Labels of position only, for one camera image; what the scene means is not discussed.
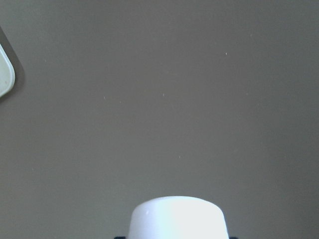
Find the pink plastic cup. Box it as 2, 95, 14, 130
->
127, 196, 229, 239

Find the beige plastic tray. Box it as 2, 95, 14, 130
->
0, 45, 15, 97

